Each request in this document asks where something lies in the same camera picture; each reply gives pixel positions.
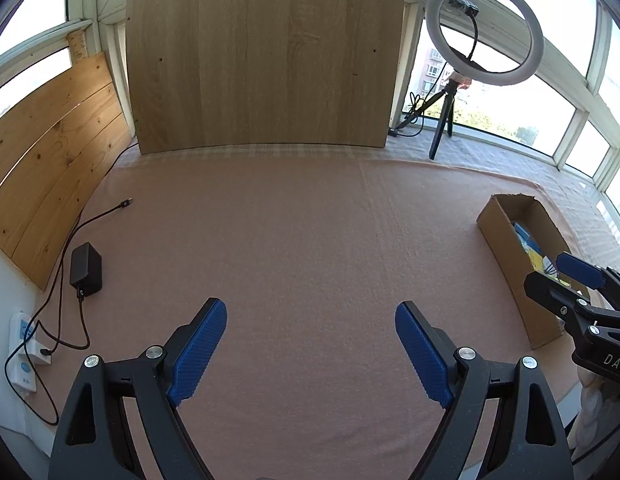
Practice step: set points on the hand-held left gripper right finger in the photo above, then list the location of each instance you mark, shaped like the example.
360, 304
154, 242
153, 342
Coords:
422, 355

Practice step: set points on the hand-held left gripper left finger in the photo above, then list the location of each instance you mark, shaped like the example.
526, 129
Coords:
197, 350

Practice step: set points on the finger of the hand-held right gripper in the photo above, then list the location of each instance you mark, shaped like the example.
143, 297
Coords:
580, 267
550, 290

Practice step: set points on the cardboard box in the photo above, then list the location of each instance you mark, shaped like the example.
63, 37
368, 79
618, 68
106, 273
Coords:
510, 270

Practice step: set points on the cream fluffy cloth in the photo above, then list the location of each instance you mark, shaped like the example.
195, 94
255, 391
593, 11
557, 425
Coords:
592, 410

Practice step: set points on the black power adapter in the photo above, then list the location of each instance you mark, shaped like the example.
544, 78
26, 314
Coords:
86, 267

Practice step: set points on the pink blanket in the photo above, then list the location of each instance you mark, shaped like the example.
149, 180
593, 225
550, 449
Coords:
290, 235

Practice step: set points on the white power strip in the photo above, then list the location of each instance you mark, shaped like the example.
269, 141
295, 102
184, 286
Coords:
22, 375

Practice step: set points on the black tripod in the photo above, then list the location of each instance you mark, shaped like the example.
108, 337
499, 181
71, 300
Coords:
441, 130

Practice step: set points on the pine plank panel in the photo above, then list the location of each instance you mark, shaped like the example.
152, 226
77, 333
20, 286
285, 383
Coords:
39, 160

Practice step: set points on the light wooden board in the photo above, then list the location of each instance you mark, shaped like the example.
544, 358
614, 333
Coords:
265, 60

